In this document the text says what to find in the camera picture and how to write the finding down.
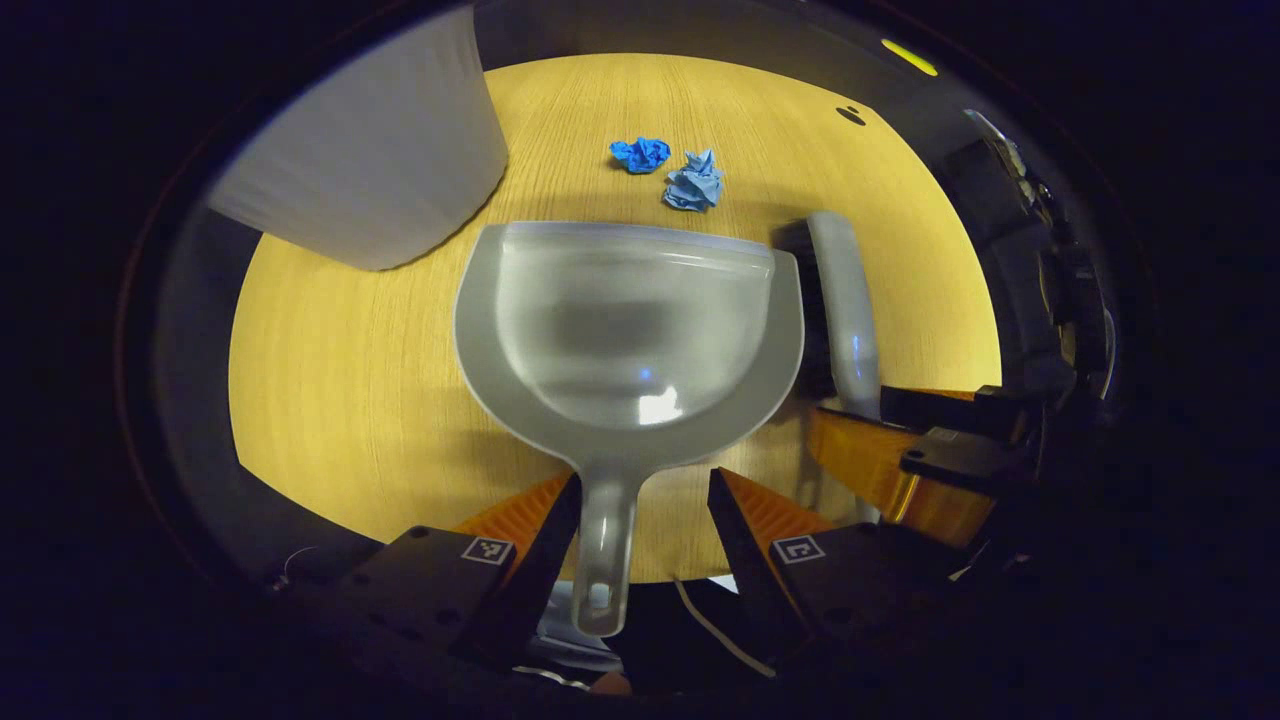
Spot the small grey broom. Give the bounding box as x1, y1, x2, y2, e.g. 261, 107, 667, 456
774, 210, 884, 422

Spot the white cable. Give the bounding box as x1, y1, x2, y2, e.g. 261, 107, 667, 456
674, 575, 777, 680

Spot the light blue paper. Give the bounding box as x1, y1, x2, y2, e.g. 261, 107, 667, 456
662, 149, 724, 213

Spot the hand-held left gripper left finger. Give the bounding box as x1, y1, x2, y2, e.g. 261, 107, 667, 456
334, 472, 584, 666

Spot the dark blue paper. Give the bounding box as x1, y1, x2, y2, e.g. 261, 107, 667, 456
609, 136, 673, 175

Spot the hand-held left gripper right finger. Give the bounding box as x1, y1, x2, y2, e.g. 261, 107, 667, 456
706, 466, 962, 652

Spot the white garbage bin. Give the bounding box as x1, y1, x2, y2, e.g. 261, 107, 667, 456
205, 8, 510, 272

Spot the grey plastic dustpan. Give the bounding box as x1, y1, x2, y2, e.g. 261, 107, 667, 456
454, 220, 807, 639

